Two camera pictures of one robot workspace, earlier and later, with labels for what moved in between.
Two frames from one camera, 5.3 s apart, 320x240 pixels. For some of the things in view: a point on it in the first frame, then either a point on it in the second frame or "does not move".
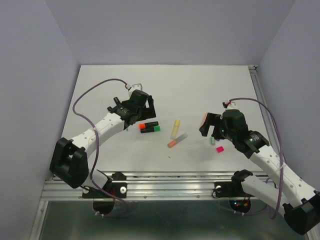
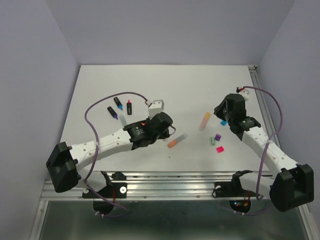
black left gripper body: (140, 117) → (165, 135)
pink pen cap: (220, 149) does not move
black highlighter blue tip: (116, 101) does not move
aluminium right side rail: (266, 110) does not move
